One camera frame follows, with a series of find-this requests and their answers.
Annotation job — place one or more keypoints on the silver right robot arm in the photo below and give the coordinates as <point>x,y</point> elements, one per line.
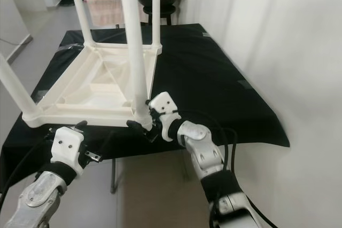
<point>206,156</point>

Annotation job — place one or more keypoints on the black tablecloth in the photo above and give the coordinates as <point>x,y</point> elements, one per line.
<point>208,89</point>

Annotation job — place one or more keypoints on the clear tape patch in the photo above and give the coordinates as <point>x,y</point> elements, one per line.
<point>40,96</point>

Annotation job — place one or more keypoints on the grey tape strip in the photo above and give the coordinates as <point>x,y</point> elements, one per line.
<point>206,35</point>
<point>246,85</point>

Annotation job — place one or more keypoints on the clear plastic bag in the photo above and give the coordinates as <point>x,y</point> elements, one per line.
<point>68,49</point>

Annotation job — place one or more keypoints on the pink checked cloth table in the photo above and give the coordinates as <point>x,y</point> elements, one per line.
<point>107,12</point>

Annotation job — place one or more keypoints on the dark shoes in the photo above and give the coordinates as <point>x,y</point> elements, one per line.
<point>67,1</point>

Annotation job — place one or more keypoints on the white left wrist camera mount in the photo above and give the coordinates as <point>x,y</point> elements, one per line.
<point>67,142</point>

